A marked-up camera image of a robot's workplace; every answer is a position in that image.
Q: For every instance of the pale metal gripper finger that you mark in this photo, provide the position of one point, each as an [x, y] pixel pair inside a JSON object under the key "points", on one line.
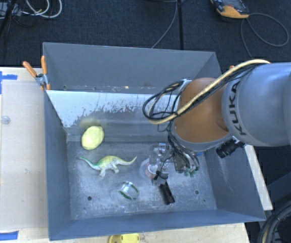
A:
{"points": [[161, 151], [161, 177]]}

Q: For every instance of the clear glass cup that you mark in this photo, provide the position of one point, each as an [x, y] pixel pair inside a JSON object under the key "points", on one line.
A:
{"points": [[146, 169]]}

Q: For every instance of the black cylindrical tool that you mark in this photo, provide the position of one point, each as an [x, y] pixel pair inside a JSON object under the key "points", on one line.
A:
{"points": [[167, 193]]}

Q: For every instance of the clear glass with green stripes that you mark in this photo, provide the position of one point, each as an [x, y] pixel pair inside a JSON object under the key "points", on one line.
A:
{"points": [[128, 191]]}

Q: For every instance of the green and yellow toy dinosaur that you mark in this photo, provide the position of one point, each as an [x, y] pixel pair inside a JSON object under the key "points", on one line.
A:
{"points": [[107, 163]]}

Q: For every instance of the yellow-green toy lemon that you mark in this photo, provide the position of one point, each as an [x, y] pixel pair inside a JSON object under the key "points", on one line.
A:
{"points": [[92, 137]]}

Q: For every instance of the grey metal bin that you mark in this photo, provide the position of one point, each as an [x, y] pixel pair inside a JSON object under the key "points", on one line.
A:
{"points": [[135, 67]]}

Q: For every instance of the pale wood flat board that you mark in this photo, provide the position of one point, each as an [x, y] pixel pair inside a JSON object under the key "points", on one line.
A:
{"points": [[21, 161]]}

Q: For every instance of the black cylinder on white bracket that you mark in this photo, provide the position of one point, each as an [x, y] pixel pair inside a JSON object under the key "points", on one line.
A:
{"points": [[227, 147]]}

